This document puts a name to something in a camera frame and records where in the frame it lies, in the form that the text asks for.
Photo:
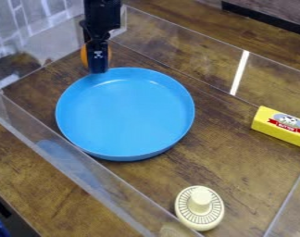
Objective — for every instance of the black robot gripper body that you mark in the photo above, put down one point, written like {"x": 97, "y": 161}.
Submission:
{"x": 102, "y": 18}

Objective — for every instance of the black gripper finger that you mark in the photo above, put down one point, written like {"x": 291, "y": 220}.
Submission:
{"x": 98, "y": 56}

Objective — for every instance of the orange ball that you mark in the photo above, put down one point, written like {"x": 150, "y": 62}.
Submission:
{"x": 84, "y": 56}

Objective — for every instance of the blue round tray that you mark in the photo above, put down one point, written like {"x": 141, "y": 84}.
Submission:
{"x": 125, "y": 115}

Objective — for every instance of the yellow butter box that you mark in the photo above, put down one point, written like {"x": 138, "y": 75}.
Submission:
{"x": 277, "y": 124}

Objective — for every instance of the cream round toy knob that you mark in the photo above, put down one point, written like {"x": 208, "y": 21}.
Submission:
{"x": 200, "y": 208}

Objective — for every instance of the clear acrylic corner bracket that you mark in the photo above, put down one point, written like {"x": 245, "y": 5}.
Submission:
{"x": 117, "y": 32}

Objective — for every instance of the black bar on wall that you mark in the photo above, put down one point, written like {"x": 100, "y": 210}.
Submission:
{"x": 275, "y": 21}

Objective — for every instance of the clear acrylic back wall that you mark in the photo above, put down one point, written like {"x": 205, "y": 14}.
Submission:
{"x": 158, "y": 44}

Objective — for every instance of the clear acrylic wall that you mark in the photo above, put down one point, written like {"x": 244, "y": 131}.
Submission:
{"x": 158, "y": 44}
{"x": 138, "y": 211}

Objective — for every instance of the clear acrylic front wall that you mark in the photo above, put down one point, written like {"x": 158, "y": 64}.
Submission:
{"x": 138, "y": 211}

